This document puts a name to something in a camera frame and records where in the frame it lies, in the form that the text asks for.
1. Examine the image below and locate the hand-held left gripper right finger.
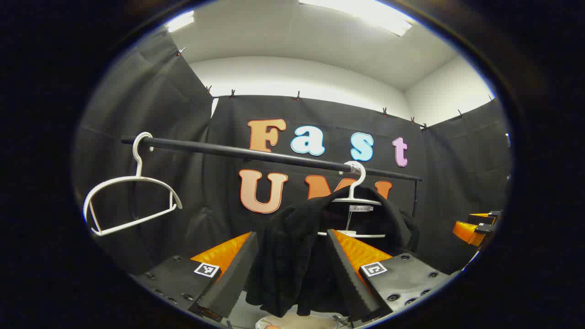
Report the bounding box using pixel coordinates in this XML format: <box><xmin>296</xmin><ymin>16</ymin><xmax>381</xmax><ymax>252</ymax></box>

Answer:
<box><xmin>326</xmin><ymin>228</ymin><xmax>451</xmax><ymax>323</ymax></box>

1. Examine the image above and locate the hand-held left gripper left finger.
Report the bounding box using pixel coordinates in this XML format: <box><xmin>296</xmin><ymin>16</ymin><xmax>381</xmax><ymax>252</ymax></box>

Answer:
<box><xmin>133</xmin><ymin>231</ymin><xmax>259</xmax><ymax>320</ymax></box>

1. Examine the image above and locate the black knit garment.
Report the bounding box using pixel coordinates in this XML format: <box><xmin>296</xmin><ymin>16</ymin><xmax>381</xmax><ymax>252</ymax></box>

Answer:
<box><xmin>245</xmin><ymin>185</ymin><xmax>420</xmax><ymax>318</ymax></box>

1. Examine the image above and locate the white laundry hamper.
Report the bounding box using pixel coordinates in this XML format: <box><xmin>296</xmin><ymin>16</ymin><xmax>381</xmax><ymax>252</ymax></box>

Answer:
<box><xmin>255</xmin><ymin>312</ymin><xmax>341</xmax><ymax>329</ymax></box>

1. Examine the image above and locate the white clothes hanger with garment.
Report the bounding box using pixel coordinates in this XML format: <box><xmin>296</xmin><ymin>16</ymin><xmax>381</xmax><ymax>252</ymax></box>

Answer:
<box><xmin>318</xmin><ymin>161</ymin><xmax>387</xmax><ymax>239</ymax></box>

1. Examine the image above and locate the empty white clothes hanger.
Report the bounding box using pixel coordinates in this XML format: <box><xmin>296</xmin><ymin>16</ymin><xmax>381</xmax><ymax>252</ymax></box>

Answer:
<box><xmin>82</xmin><ymin>132</ymin><xmax>183</xmax><ymax>237</ymax></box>

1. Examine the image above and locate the black backdrop cloth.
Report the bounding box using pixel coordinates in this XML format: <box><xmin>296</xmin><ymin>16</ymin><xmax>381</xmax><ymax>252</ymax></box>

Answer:
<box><xmin>73</xmin><ymin>27</ymin><xmax>512</xmax><ymax>275</ymax></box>

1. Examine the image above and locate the long ceiling light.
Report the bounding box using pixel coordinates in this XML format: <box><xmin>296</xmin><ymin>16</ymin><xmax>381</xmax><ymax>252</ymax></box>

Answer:
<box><xmin>298</xmin><ymin>0</ymin><xmax>413</xmax><ymax>37</ymax></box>

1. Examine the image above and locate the small ceiling light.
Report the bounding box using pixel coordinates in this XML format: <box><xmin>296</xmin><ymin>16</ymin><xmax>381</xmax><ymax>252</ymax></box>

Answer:
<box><xmin>165</xmin><ymin>10</ymin><xmax>196</xmax><ymax>33</ymax></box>

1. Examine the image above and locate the black clothes rail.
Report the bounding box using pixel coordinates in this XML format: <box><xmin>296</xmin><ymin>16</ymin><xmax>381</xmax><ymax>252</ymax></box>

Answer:
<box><xmin>121</xmin><ymin>136</ymin><xmax>423</xmax><ymax>182</ymax></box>

